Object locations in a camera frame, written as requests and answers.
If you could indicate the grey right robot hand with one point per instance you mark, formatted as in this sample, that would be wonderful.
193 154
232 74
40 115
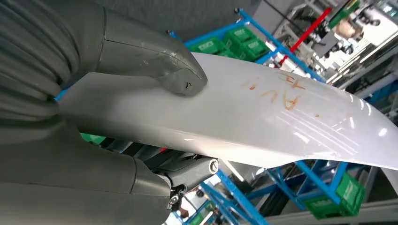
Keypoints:
140 52

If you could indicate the green plastic crate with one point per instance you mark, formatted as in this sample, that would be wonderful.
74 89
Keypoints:
351 192
255 49
239 34
206 46

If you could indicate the red barrier belt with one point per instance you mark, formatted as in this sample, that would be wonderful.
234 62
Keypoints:
306 34

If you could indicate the person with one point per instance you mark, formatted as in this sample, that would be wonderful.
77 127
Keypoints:
345 31

